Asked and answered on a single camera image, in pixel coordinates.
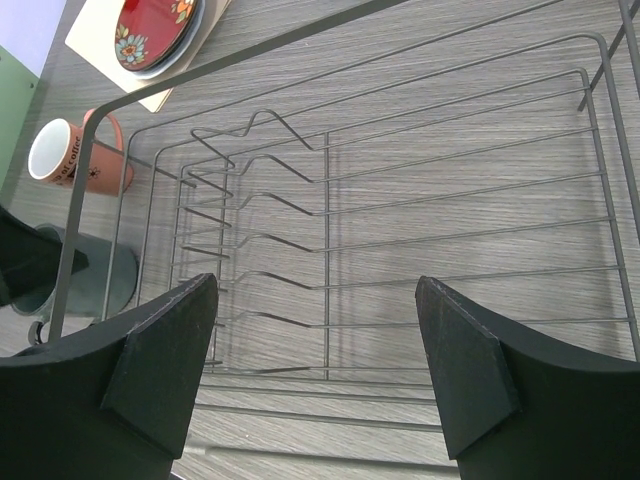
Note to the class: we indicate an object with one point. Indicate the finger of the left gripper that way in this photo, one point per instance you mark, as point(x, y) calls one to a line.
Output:
point(29, 259)

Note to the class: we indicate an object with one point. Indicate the black wire dish rack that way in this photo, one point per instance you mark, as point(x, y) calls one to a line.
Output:
point(320, 169)

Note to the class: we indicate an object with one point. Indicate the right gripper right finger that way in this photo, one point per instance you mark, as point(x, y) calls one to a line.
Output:
point(517, 404)

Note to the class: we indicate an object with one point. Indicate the beige board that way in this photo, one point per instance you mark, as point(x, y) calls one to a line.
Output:
point(91, 37)

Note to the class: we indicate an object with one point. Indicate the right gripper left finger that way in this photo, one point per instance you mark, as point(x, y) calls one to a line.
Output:
point(111, 401)

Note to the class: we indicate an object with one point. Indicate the pink mug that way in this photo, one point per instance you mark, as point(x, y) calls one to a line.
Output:
point(54, 154)

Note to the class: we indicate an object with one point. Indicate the dark red plate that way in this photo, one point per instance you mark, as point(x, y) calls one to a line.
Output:
point(147, 31)

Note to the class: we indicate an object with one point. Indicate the green wall panel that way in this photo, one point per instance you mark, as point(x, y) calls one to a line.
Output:
point(18, 86)

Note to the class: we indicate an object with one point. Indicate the grey mug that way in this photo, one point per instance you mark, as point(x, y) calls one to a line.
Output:
point(88, 286)

